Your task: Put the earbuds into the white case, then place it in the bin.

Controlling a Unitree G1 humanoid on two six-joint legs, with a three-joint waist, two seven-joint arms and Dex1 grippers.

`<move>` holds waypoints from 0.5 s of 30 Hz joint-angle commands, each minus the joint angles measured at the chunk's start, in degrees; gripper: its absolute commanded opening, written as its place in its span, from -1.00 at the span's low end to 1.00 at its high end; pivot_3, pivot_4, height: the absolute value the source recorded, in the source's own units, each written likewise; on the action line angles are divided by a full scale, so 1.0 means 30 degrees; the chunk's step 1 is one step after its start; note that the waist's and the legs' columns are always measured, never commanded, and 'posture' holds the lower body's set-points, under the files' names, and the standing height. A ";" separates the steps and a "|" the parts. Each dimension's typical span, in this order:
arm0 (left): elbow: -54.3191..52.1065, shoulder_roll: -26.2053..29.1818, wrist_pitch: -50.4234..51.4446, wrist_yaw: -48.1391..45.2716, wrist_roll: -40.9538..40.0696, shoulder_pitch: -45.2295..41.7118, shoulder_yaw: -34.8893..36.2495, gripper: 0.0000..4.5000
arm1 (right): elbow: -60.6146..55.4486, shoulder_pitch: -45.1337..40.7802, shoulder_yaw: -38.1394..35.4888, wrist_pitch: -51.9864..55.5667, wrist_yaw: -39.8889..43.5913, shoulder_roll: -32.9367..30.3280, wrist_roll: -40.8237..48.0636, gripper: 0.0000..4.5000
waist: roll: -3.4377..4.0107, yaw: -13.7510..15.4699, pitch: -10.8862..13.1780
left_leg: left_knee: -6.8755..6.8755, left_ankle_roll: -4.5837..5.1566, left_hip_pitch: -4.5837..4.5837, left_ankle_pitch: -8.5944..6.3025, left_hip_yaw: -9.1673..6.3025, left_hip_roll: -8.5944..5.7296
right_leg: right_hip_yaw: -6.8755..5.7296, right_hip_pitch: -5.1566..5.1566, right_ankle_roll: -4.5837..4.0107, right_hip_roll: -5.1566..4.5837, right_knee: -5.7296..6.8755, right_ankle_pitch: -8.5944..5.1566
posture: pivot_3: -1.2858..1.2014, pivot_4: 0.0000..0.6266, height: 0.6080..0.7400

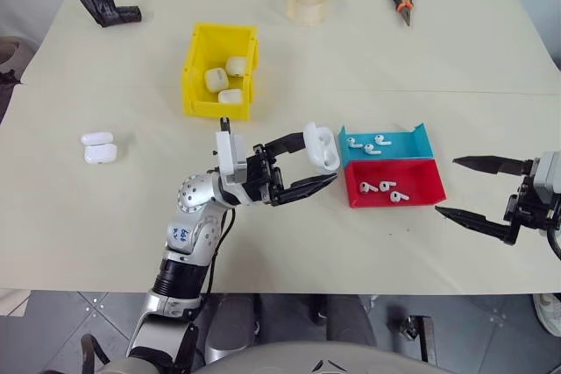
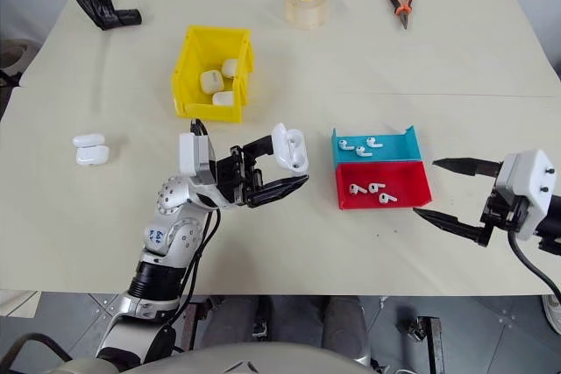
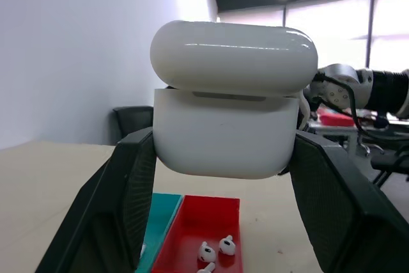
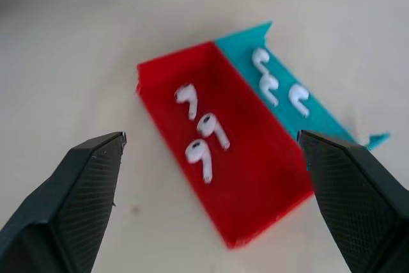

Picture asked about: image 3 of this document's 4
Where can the white earbud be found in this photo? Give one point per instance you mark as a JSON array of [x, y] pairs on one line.
[[206, 251], [207, 268], [227, 245]]

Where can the white earbud charging case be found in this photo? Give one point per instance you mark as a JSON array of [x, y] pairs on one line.
[[230, 106]]

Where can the red plastic tray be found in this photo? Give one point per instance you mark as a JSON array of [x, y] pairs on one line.
[[195, 218]]

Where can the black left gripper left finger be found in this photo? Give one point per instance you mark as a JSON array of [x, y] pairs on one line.
[[105, 209]]

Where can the red background bin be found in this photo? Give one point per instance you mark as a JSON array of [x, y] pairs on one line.
[[335, 119]]

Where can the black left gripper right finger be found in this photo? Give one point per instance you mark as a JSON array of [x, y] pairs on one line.
[[338, 209]]

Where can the teal plastic tray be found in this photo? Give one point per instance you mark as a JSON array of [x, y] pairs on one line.
[[159, 222]]

